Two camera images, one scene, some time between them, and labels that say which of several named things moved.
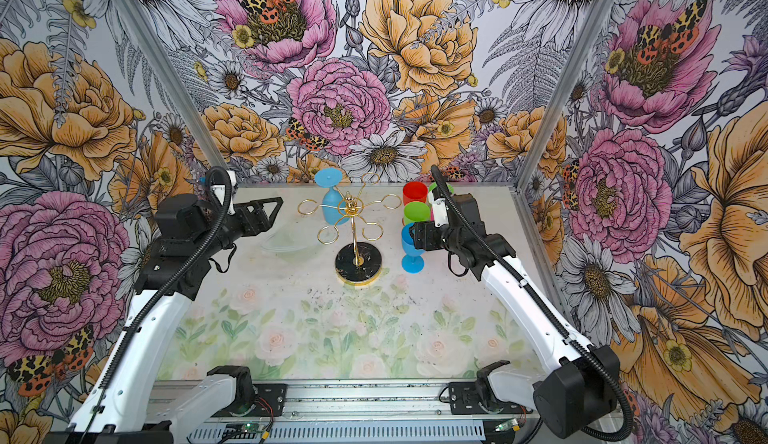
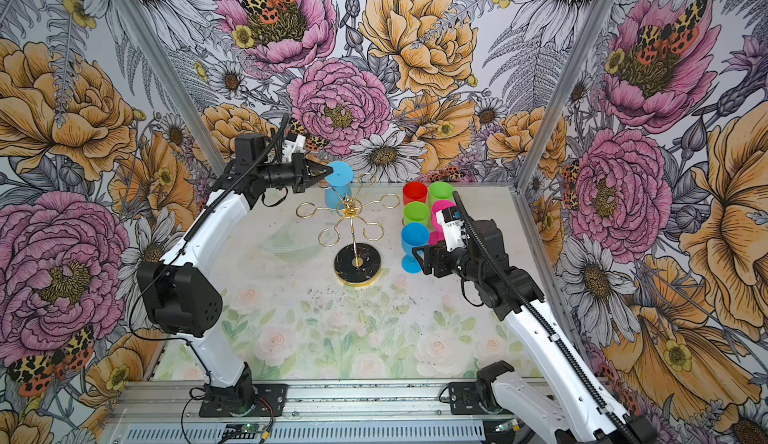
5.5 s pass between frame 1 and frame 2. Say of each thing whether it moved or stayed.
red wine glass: stayed
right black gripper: moved
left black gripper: moved
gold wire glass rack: stayed
